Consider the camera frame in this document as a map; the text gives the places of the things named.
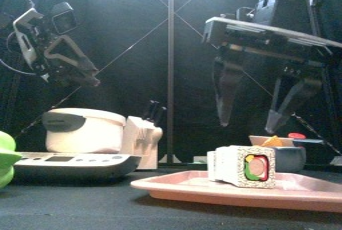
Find black toy knife handle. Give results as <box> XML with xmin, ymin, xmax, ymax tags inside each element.
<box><xmin>152</xmin><ymin>105</ymin><xmax>168</xmax><ymax>127</ymax></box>
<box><xmin>142</xmin><ymin>99</ymin><xmax>160</xmax><ymax>122</ymax></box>

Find toy sushi roll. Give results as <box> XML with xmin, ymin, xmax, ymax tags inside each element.
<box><xmin>206</xmin><ymin>144</ymin><xmax>278</xmax><ymax>189</ymax></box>

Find red toy food piece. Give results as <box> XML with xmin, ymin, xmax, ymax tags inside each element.
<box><xmin>286</xmin><ymin>132</ymin><xmax>309</xmax><ymax>141</ymax></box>

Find green plastic toy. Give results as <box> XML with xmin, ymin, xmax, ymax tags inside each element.
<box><xmin>0</xmin><ymin>130</ymin><xmax>24</xmax><ymax>190</ymax></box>

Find orange toy food piece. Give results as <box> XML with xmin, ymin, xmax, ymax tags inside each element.
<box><xmin>261</xmin><ymin>134</ymin><xmax>285</xmax><ymax>148</ymax></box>

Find pink plastic tray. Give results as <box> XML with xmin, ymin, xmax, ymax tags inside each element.
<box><xmin>130</xmin><ymin>169</ymin><xmax>342</xmax><ymax>214</ymax></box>

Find white toy knife block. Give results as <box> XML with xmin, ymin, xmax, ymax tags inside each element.
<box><xmin>122</xmin><ymin>115</ymin><xmax>164</xmax><ymax>171</ymax></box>

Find grey toy kitchen scale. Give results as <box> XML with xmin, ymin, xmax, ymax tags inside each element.
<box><xmin>12</xmin><ymin>151</ymin><xmax>143</xmax><ymax>180</ymax></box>

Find white toy rice cooker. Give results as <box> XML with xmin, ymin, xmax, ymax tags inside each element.
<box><xmin>41</xmin><ymin>107</ymin><xmax>128</xmax><ymax>155</ymax></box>

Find blue-grey toy pot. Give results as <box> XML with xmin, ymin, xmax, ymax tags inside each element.
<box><xmin>247</xmin><ymin>135</ymin><xmax>326</xmax><ymax>174</ymax></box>

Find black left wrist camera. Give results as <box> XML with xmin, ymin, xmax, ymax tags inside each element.
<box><xmin>48</xmin><ymin>1</ymin><xmax>80</xmax><ymax>36</ymax></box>

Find grey vertical frame pole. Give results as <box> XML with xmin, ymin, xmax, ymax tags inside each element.
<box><xmin>158</xmin><ymin>0</ymin><xmax>184</xmax><ymax>166</ymax></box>

